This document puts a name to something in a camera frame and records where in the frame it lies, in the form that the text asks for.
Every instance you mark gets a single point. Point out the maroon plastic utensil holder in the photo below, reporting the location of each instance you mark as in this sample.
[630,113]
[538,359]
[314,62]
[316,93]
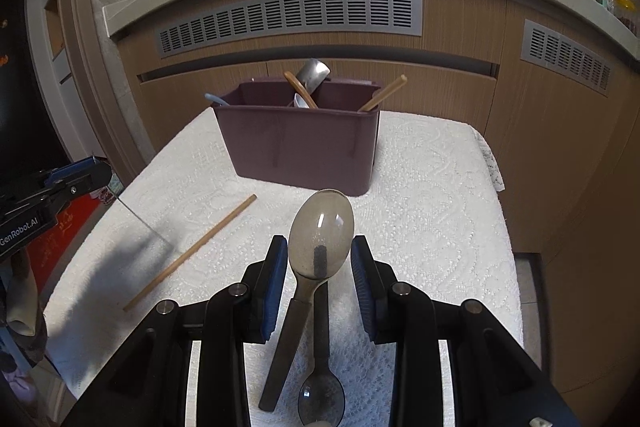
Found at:
[300,147]

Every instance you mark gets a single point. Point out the wooden kitchen cabinet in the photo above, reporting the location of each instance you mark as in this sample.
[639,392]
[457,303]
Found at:
[565,187]

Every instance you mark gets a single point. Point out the long grey vent grille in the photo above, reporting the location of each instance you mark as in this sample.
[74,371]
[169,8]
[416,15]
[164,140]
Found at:
[290,19]

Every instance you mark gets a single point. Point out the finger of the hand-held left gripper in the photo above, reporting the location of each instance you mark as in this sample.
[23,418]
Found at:
[85,184]
[67,171]

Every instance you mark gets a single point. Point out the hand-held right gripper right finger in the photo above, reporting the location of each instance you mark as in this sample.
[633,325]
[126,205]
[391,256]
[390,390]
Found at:
[365,297]

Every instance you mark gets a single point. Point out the white plastic spoon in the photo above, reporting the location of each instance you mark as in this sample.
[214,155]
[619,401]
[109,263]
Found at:
[301,102]

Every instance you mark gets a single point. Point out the grey-blue plastic spoon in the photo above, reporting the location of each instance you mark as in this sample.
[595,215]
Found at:
[215,99]

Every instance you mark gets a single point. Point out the wooden spoon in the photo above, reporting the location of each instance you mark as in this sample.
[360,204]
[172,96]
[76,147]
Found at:
[299,88]

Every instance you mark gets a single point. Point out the short grey vent grille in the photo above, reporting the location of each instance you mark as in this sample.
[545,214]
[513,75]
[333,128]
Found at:
[567,57]

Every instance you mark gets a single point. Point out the red printed box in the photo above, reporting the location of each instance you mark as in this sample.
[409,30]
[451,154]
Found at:
[60,237]

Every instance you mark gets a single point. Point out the jar with yellow lid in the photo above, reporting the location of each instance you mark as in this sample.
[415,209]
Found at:
[626,9]

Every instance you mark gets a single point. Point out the wooden chopstick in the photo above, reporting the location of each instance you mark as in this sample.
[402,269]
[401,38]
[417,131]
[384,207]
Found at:
[382,94]
[192,252]

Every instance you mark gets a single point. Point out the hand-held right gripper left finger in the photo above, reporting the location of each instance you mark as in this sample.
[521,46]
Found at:
[272,297]

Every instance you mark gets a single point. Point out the white lace tablecloth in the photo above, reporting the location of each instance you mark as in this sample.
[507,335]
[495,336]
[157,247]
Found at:
[440,217]

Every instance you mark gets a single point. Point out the dark metal spoon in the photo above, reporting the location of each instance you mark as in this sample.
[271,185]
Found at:
[315,72]

